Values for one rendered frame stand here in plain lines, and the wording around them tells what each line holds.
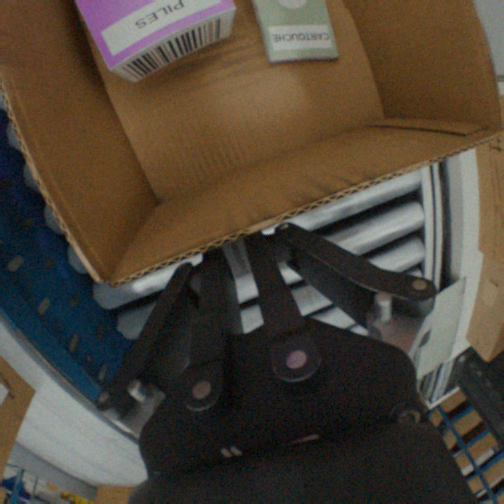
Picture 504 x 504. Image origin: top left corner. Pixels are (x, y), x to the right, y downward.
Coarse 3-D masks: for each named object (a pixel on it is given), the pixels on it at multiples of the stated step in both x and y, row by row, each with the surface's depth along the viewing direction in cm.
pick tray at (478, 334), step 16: (496, 272) 36; (480, 288) 42; (496, 288) 36; (480, 304) 43; (496, 304) 37; (480, 320) 43; (496, 320) 37; (480, 336) 44; (496, 336) 38; (480, 352) 44; (496, 352) 42
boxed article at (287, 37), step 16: (256, 0) 17; (272, 0) 18; (288, 0) 18; (304, 0) 18; (320, 0) 18; (256, 16) 19; (272, 16) 18; (288, 16) 18; (304, 16) 19; (320, 16) 19; (272, 32) 19; (288, 32) 19; (304, 32) 19; (320, 32) 19; (272, 48) 20; (288, 48) 20; (304, 48) 20; (320, 48) 20; (336, 48) 20
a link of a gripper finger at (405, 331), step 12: (384, 300) 7; (372, 312) 8; (384, 312) 7; (396, 312) 8; (432, 312) 7; (372, 324) 8; (384, 324) 7; (396, 324) 7; (408, 324) 7; (420, 324) 7; (372, 336) 8; (384, 336) 7; (396, 336) 7; (408, 336) 7; (420, 336) 7; (408, 348) 6
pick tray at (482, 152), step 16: (496, 144) 24; (480, 160) 29; (496, 160) 25; (480, 176) 30; (496, 176) 27; (480, 192) 32; (496, 192) 28; (480, 208) 33; (496, 208) 29; (480, 224) 35; (496, 224) 30; (480, 240) 36; (496, 240) 32; (496, 256) 33
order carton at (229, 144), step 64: (0, 0) 5; (64, 0) 13; (384, 0) 14; (448, 0) 8; (0, 64) 7; (64, 64) 13; (192, 64) 21; (256, 64) 22; (320, 64) 22; (384, 64) 20; (448, 64) 13; (64, 128) 13; (128, 128) 23; (192, 128) 24; (256, 128) 25; (320, 128) 25; (384, 128) 22; (448, 128) 15; (64, 192) 11; (128, 192) 20; (192, 192) 25; (256, 192) 17; (320, 192) 13; (128, 256) 15; (192, 256) 13
